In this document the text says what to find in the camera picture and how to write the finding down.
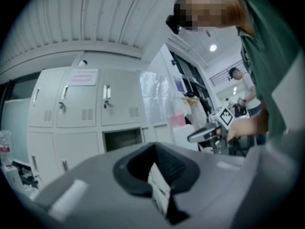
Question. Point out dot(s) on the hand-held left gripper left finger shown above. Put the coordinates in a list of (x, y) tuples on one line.
[(90, 199)]

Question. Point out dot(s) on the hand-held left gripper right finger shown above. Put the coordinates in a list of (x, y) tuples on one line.
[(226, 187)]

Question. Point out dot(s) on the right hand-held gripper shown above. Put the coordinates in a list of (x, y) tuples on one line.
[(225, 118)]

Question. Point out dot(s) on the beige metal locker cabinet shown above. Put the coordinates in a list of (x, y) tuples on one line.
[(76, 99)]

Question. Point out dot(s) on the person's right forearm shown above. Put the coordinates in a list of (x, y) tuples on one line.
[(259, 120)]

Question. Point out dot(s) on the person's right hand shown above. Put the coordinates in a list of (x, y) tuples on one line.
[(238, 131)]

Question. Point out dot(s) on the white foam box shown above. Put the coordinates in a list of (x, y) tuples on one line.
[(186, 137)]

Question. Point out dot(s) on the cream jacket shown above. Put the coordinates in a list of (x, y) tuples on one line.
[(197, 116)]

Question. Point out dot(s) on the pink plastic container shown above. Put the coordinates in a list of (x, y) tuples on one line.
[(176, 119)]

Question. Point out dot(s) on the black framed glass partition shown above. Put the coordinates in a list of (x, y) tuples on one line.
[(190, 80)]

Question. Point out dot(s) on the clear plastic bag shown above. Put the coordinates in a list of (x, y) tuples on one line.
[(155, 96)]

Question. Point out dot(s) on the round ceiling light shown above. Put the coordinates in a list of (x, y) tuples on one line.
[(213, 48)]

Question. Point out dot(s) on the plastic wrapped water jug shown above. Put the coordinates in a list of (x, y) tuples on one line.
[(5, 149)]

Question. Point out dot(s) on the black framed window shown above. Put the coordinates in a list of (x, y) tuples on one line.
[(16, 118)]

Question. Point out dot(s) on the person's green shirt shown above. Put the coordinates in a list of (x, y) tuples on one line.
[(274, 44)]

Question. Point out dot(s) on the white paper notice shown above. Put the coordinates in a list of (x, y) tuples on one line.
[(82, 76)]

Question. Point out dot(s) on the person's head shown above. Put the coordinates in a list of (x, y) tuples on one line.
[(233, 11)]

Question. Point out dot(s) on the blue wall poster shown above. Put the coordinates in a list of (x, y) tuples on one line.
[(179, 83)]

